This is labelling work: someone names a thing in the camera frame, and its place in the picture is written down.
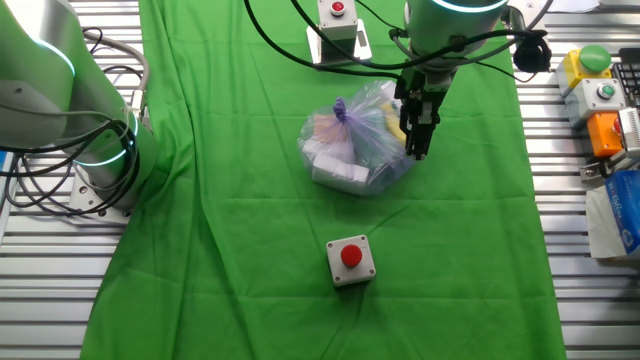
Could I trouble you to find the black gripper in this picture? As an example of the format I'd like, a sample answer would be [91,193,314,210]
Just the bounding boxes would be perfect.
[393,67,457,162]

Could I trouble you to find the clear plastic bag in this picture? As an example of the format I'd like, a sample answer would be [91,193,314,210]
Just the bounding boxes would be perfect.
[298,79,415,196]

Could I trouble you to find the white foam block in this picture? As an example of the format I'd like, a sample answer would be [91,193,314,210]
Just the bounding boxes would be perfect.
[302,139,372,195]

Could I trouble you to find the tan block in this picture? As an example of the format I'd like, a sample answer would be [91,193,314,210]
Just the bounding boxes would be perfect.
[313,117,347,146]

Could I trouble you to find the grey red-button box black base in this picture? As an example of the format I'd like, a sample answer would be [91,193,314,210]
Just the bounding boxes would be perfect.
[325,234,378,288]

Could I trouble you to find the yellow box green mushroom button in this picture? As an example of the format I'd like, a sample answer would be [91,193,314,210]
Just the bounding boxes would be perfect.
[555,44,613,99]

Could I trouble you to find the grey box green button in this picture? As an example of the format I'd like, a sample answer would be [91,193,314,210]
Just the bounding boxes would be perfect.
[564,78,628,129]

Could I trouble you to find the orange box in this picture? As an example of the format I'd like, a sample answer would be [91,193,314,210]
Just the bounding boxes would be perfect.
[585,110,626,159]

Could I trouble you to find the green cloth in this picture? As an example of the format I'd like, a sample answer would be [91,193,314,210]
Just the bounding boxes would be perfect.
[79,0,569,360]

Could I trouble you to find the white paper sheet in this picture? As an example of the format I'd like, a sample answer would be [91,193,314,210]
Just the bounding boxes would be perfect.
[542,0,601,14]

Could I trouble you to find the blue tissue pack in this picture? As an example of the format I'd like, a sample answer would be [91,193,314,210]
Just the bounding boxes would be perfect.
[585,169,640,261]

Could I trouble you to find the black keyboard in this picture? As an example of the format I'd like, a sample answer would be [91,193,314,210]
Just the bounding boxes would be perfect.
[611,47,640,109]

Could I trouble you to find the black camera cable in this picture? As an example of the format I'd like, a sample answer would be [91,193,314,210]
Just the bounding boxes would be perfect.
[289,0,551,72]

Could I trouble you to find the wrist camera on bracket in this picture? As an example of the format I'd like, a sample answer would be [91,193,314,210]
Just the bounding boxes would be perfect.
[500,4,554,75]

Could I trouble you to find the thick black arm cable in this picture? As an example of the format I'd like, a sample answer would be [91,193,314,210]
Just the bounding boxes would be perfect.
[243,0,402,80]

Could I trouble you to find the silver camera bracket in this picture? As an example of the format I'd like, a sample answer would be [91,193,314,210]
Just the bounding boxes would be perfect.
[578,148,627,182]

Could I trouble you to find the silver depth camera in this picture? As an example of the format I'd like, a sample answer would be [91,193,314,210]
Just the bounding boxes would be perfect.
[617,106,640,162]

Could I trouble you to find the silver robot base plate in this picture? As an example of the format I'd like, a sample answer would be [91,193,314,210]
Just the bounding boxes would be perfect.
[68,172,132,226]

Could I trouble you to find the black base cable bundle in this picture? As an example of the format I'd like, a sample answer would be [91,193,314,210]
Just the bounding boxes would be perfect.
[0,117,147,219]

